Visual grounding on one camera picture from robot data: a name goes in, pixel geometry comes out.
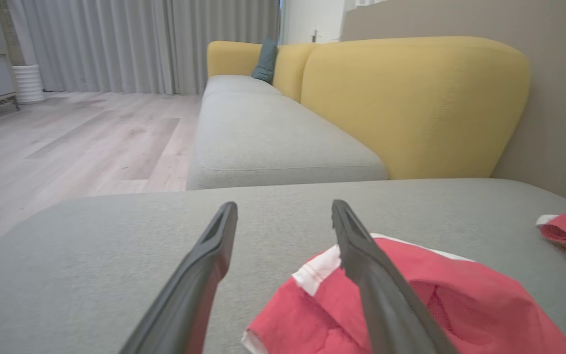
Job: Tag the wide grey sofa chaise seat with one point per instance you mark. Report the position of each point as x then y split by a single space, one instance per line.
116 246

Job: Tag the large yellow sofa backrest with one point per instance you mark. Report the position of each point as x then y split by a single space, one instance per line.
410 103

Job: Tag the narrow yellow sofa backrest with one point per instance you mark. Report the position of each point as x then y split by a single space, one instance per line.
290 69

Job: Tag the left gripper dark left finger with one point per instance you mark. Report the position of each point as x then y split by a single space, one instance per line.
189 285

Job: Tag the short grey sofa seat cushion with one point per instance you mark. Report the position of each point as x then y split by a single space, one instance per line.
236 84

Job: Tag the white ribbed floor vase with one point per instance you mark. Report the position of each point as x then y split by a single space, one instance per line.
28 83

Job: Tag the long grey sofa seat cushion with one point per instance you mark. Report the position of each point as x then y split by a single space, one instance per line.
273 142

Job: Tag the teal throw cushion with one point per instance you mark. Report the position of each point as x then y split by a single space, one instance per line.
266 61

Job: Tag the yellow sofa armrest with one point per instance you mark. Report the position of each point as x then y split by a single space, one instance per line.
231 58

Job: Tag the red basketball shorts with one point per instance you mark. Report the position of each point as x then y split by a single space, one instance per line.
484 305

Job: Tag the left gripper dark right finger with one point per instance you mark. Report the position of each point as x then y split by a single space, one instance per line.
386 305

